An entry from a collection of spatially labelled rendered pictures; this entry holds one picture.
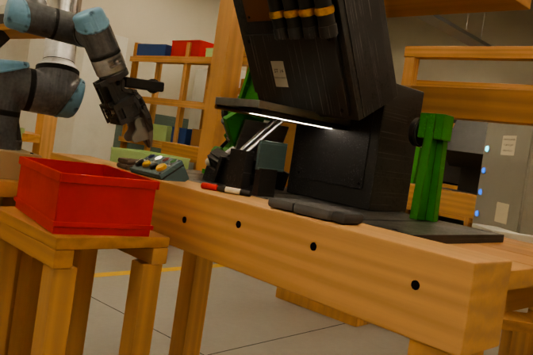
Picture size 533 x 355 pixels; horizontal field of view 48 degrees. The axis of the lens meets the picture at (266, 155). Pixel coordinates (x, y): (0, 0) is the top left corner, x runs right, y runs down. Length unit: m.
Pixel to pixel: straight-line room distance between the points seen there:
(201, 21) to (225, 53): 8.68
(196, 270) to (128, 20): 7.93
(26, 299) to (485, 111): 1.32
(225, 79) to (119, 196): 1.19
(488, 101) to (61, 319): 1.22
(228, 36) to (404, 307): 1.56
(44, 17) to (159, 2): 8.98
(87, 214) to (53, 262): 0.12
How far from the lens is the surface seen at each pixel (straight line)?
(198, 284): 2.44
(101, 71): 1.46
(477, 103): 1.78
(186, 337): 2.48
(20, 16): 1.50
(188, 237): 1.44
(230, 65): 2.38
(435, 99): 1.84
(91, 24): 1.43
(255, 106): 1.38
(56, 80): 1.70
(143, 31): 10.24
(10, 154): 1.62
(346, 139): 1.63
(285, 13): 1.41
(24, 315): 1.70
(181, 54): 8.20
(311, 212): 1.19
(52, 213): 1.24
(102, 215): 1.26
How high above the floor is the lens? 1.03
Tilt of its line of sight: 1 degrees down
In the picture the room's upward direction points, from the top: 8 degrees clockwise
